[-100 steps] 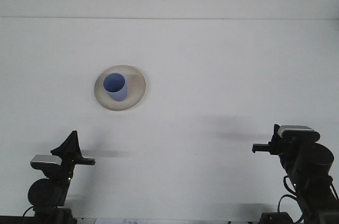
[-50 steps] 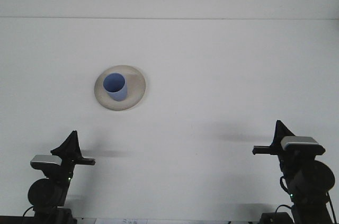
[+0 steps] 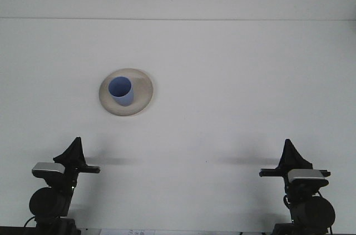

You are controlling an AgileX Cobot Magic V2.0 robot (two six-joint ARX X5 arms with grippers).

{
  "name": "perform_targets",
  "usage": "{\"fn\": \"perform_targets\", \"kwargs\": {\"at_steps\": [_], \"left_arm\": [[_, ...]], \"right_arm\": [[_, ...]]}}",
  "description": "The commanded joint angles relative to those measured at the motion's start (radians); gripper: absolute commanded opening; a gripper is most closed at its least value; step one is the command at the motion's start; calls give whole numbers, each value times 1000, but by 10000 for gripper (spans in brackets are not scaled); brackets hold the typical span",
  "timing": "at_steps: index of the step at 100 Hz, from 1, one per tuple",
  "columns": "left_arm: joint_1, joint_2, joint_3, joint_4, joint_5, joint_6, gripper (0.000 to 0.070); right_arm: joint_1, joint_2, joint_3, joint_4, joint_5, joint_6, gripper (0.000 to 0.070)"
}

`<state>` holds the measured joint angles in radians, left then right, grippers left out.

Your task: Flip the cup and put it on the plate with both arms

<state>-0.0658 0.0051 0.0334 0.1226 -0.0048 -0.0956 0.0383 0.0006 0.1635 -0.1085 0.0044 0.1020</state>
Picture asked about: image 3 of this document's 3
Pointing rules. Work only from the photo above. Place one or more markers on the pale round plate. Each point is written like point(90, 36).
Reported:
point(143, 90)

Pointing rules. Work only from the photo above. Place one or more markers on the pale blue cup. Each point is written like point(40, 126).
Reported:
point(122, 93)

